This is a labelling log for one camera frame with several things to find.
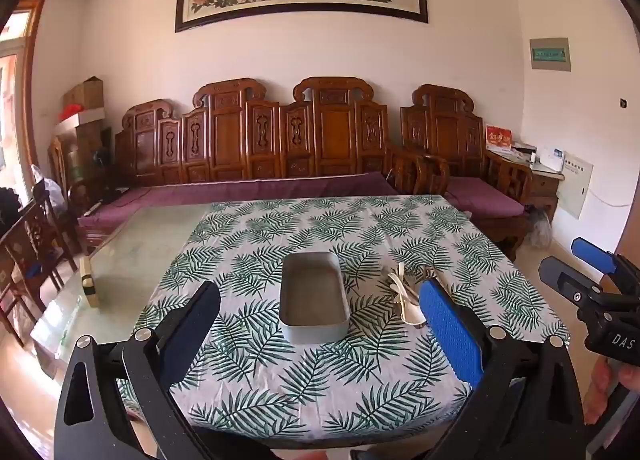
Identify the white plastic bag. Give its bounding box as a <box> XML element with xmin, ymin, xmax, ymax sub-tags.
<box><xmin>30</xmin><ymin>163</ymin><xmax>66</xmax><ymax>212</ymax></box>

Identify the green leaf print tablecloth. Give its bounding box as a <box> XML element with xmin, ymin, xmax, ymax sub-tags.
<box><xmin>117</xmin><ymin>194</ymin><xmax>571</xmax><ymax>447</ymax></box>

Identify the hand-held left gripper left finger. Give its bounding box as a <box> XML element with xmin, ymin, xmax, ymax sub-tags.
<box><xmin>52</xmin><ymin>280</ymin><xmax>281</xmax><ymax>460</ymax></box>

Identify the person's right hand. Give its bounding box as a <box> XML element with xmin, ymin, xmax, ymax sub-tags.
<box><xmin>584</xmin><ymin>357</ymin><xmax>640</xmax><ymax>427</ymax></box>

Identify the clear plastic bag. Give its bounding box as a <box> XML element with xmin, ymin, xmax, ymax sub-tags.
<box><xmin>524</xmin><ymin>207</ymin><xmax>554</xmax><ymax>249</ymax></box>

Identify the white wall cable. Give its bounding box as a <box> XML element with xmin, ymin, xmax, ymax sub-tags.
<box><xmin>592</xmin><ymin>189</ymin><xmax>627</xmax><ymax>207</ymax></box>

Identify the beige wooden fork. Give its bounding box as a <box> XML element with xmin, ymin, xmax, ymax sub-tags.
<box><xmin>387</xmin><ymin>262</ymin><xmax>409</xmax><ymax>308</ymax></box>

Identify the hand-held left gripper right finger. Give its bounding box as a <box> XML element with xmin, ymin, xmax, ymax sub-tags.
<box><xmin>418</xmin><ymin>279</ymin><xmax>588</xmax><ymax>460</ymax></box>

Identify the beige wooden spoon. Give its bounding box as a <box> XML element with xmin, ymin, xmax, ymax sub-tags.
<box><xmin>390</xmin><ymin>274</ymin><xmax>427</xmax><ymax>327</ymax></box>

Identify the dark wooden chair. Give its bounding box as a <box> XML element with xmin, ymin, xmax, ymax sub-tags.
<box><xmin>0</xmin><ymin>199</ymin><xmax>67</xmax><ymax>347</ymax></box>

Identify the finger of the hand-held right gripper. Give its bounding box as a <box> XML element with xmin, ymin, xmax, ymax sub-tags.
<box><xmin>571</xmin><ymin>237</ymin><xmax>620</xmax><ymax>277</ymax></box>
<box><xmin>538</xmin><ymin>255</ymin><xmax>603</xmax><ymax>308</ymax></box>

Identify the carved wooden sofa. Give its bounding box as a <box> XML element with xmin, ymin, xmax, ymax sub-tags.
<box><xmin>75</xmin><ymin>76</ymin><xmax>431</xmax><ymax>241</ymax></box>

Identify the large brown cardboard box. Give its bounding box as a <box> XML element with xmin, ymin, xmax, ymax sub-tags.
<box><xmin>64</xmin><ymin>124</ymin><xmax>114</xmax><ymax>193</ymax></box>

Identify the wooden side table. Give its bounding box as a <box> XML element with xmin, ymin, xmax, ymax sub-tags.
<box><xmin>525</xmin><ymin>147</ymin><xmax>566</xmax><ymax>222</ymax></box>

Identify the grey metal tray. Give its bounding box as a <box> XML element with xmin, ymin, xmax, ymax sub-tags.
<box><xmin>278</xmin><ymin>251</ymin><xmax>350</xmax><ymax>345</ymax></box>

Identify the white and red box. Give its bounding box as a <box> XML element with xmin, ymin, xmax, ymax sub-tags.
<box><xmin>54</xmin><ymin>105</ymin><xmax>106</xmax><ymax>137</ymax></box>

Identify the grey wall panel box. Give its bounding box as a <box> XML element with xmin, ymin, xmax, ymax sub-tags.
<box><xmin>529</xmin><ymin>37</ymin><xmax>572</xmax><ymax>73</ymax></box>

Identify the purple sofa cushion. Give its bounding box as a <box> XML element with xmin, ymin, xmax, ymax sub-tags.
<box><xmin>77</xmin><ymin>171</ymin><xmax>401</xmax><ymax>241</ymax></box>

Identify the carved wooden armchair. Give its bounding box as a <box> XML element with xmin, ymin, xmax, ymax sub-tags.
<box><xmin>399</xmin><ymin>84</ymin><xmax>534</xmax><ymax>262</ymax></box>

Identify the wooden door frame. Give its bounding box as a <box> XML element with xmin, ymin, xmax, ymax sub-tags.
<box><xmin>14</xmin><ymin>0</ymin><xmax>47</xmax><ymax>182</ymax></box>

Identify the white wall panel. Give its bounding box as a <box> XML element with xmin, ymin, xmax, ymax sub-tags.
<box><xmin>556</xmin><ymin>150</ymin><xmax>595</xmax><ymax>220</ymax></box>

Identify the white desk phone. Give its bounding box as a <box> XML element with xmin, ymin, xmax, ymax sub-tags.
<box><xmin>537</xmin><ymin>146</ymin><xmax>566</xmax><ymax>172</ymax></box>

